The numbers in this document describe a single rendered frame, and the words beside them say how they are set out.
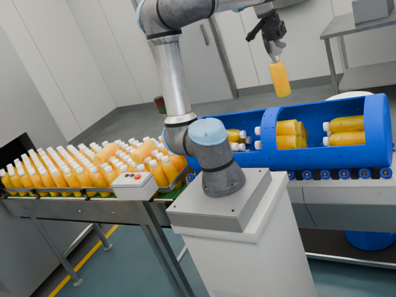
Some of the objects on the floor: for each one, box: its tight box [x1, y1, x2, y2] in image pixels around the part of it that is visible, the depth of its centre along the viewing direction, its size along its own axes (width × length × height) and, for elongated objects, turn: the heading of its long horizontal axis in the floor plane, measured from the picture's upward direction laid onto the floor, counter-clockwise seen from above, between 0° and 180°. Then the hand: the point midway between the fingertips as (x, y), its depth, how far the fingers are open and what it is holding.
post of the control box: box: [136, 200, 196, 297], centre depth 204 cm, size 4×4×100 cm
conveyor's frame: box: [1, 197, 188, 297], centre depth 263 cm, size 48×164×90 cm, turn 97°
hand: (274, 58), depth 159 cm, fingers closed on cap, 4 cm apart
